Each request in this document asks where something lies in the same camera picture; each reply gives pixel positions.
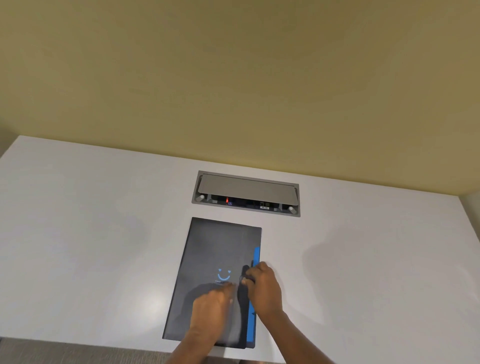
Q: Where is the person's right hand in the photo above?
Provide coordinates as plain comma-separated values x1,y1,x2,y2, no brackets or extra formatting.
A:
240,261,284,320

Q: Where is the person's left hand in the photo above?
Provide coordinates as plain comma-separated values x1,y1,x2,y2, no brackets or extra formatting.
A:
188,282,236,340

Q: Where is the dark grey mailer bag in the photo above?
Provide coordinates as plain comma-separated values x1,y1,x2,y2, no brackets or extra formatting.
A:
162,217,263,350

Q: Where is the person's right forearm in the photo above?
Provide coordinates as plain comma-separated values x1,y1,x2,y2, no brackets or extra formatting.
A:
257,308,336,364

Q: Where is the person's left forearm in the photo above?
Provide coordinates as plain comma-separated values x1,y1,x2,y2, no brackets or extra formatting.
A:
162,328,226,364

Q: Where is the grey desk socket box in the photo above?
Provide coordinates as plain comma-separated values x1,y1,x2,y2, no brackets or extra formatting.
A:
191,170,301,218

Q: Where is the grey socket box flap lid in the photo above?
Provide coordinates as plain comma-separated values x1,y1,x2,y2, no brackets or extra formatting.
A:
197,173,297,205

